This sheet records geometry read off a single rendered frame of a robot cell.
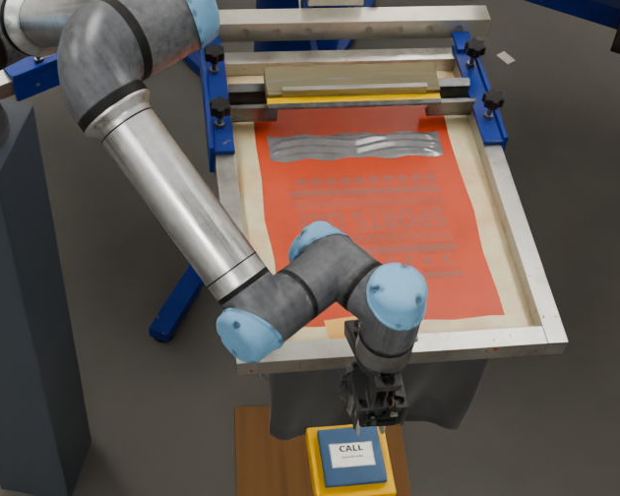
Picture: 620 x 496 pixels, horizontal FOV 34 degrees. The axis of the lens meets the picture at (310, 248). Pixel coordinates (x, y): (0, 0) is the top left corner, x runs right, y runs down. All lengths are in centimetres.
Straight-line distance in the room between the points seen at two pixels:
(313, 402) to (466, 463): 85
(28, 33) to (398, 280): 71
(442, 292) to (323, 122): 48
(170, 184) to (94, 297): 181
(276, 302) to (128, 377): 166
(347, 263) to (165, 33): 36
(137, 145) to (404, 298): 37
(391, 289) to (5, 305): 96
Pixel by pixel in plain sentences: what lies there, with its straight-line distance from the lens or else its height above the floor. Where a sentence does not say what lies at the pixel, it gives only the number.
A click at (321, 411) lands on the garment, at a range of 210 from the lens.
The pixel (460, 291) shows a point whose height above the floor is 96.
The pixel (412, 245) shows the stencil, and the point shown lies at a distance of 195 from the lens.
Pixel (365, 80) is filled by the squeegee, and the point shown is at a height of 106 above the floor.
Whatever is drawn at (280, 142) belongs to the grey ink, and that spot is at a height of 96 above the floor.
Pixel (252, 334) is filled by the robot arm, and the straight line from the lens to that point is 122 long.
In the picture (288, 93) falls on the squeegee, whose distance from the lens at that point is 206.
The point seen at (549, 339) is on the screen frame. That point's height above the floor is 99.
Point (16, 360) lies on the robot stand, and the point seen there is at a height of 65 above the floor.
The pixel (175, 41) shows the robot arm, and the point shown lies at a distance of 132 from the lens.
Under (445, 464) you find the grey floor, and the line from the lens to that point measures 281.
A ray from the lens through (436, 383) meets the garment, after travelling 209.
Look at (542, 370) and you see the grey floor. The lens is 303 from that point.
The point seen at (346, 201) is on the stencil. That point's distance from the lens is 200.
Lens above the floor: 244
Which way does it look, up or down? 51 degrees down
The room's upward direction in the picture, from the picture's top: 8 degrees clockwise
